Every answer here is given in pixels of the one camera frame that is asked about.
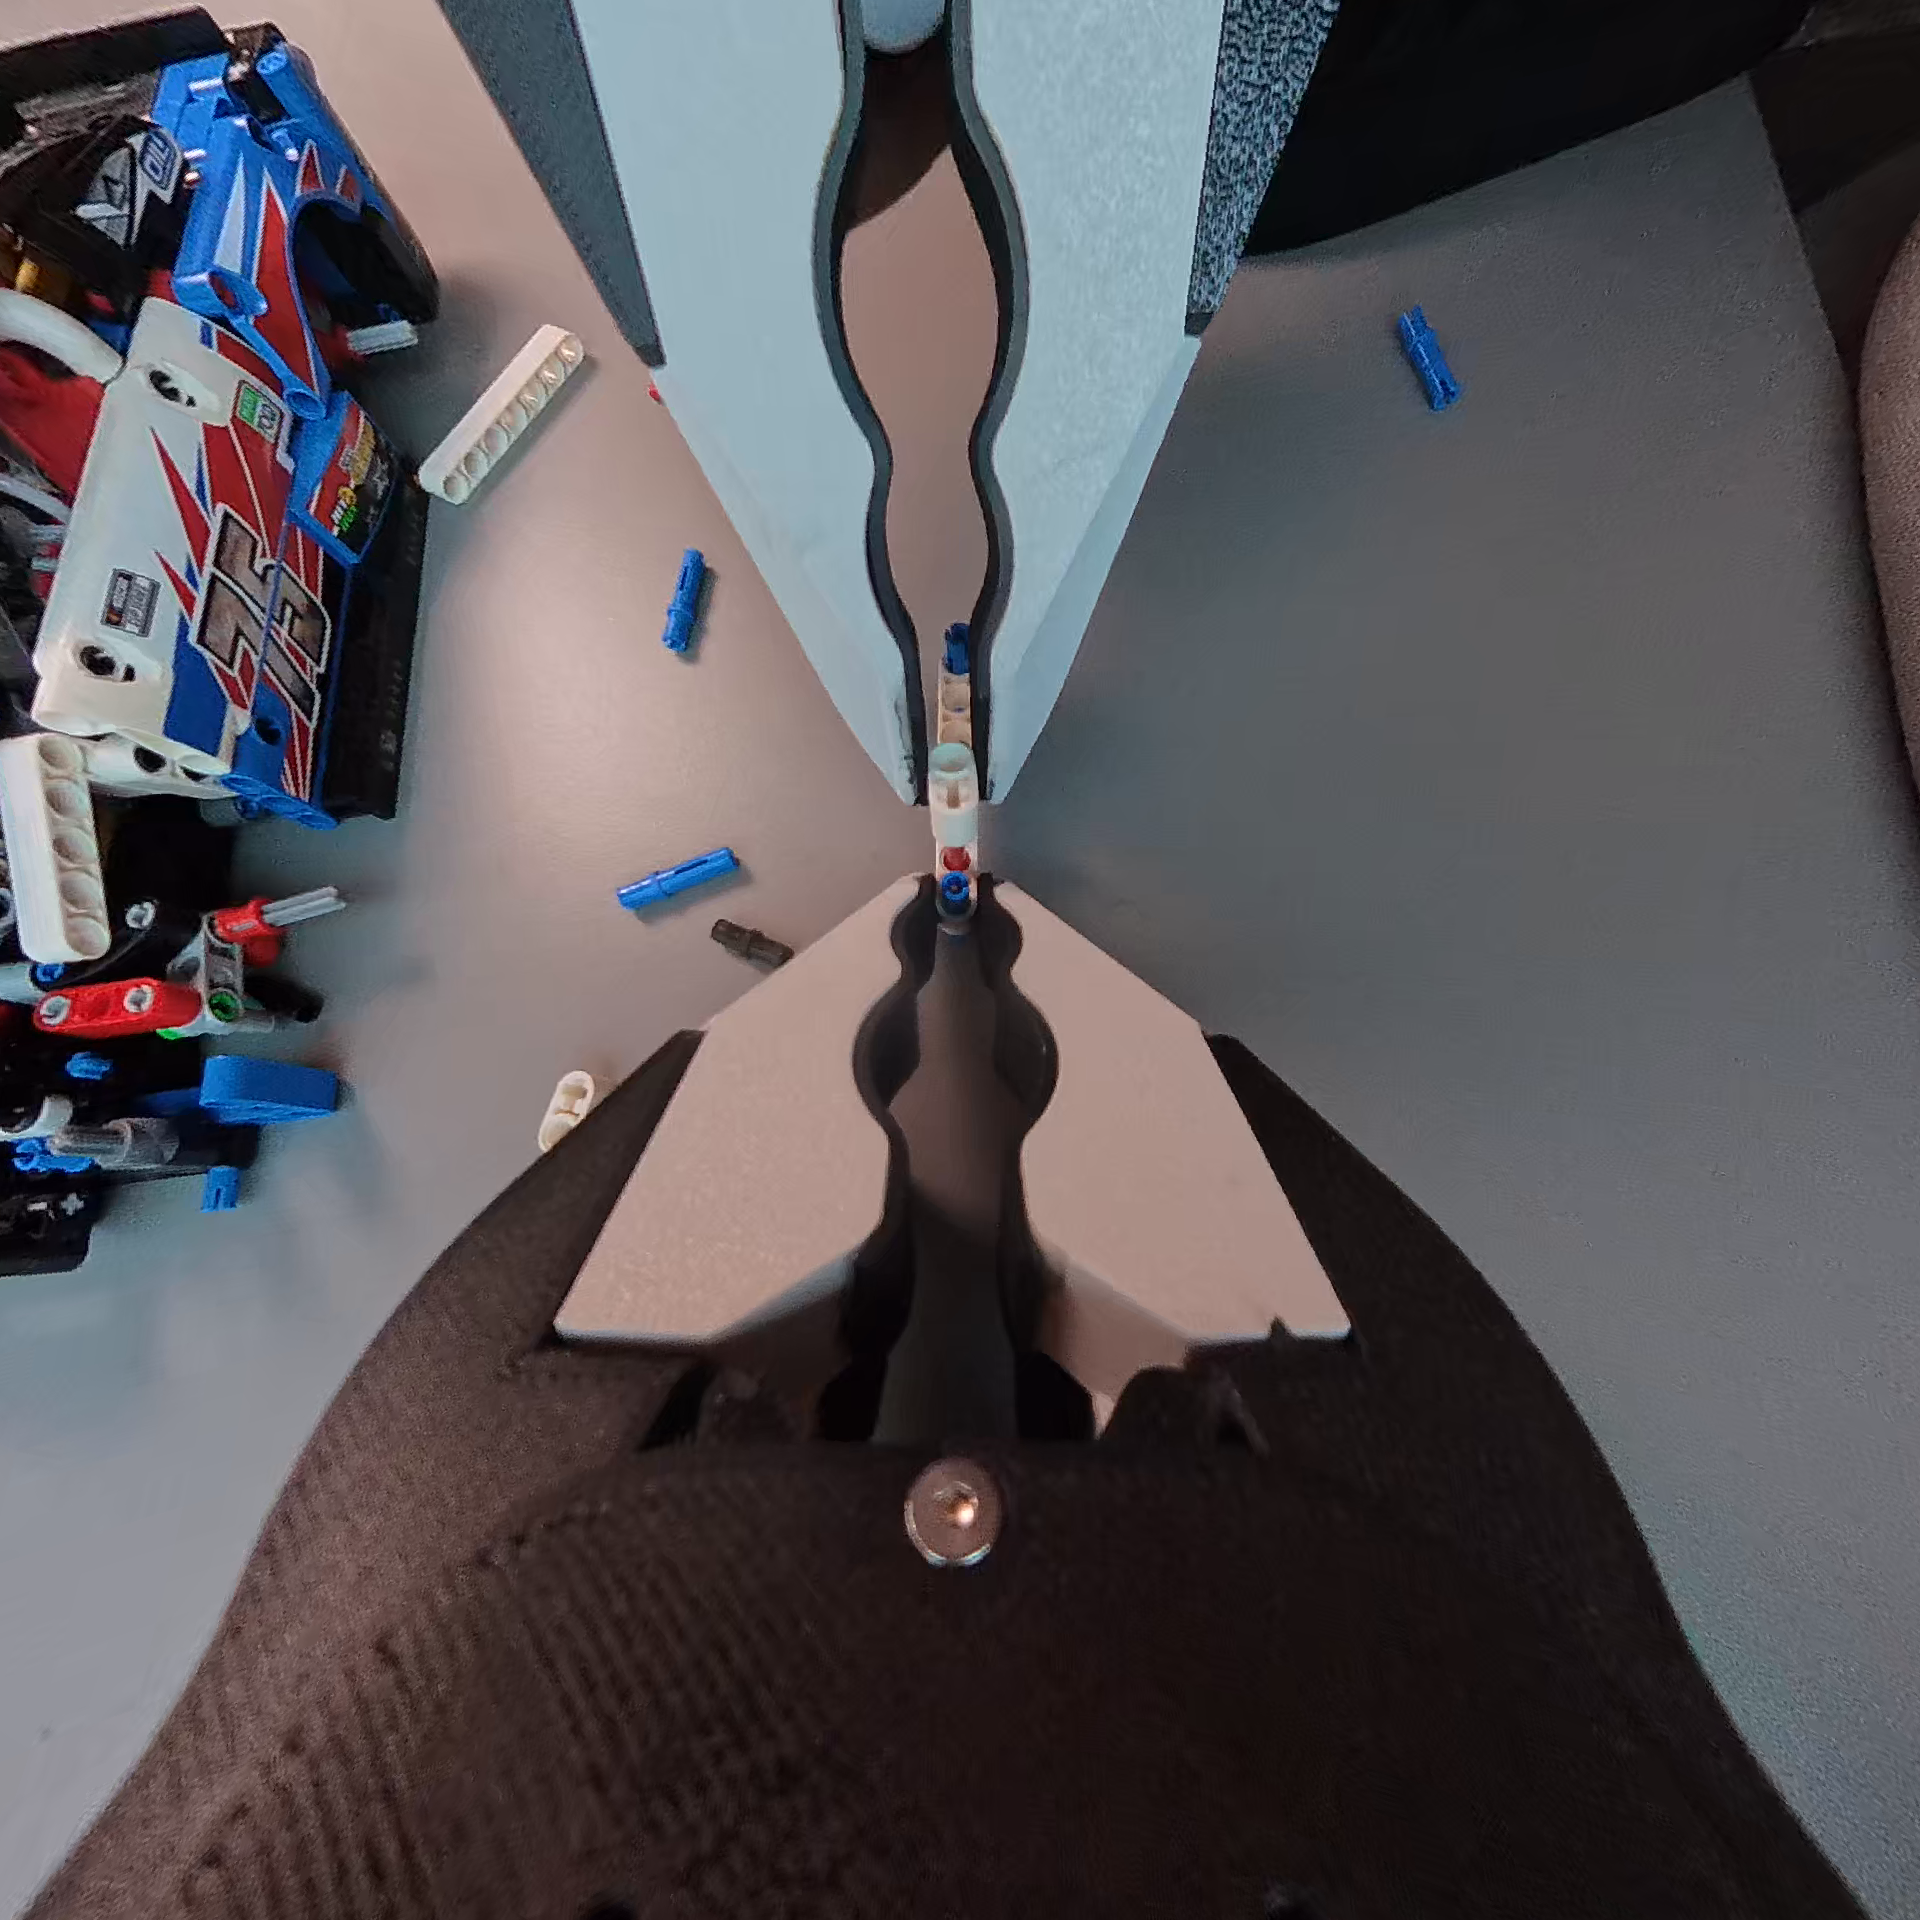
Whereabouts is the long white brick beam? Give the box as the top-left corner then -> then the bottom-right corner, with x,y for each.
415,325 -> 588,500

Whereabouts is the white brick beam assembly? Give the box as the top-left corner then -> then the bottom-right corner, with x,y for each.
928,621 -> 984,936

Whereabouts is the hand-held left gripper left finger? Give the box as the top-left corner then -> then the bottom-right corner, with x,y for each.
549,874 -> 924,1365

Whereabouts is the long blue peg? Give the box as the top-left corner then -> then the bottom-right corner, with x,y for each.
615,849 -> 741,912

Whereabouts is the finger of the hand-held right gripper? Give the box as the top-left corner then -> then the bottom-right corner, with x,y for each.
573,0 -> 928,808
948,0 -> 1227,808

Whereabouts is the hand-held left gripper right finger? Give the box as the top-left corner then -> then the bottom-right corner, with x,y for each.
971,878 -> 1356,1369

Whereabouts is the toy brick race car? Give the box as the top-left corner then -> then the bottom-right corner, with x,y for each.
0,0 -> 443,1280

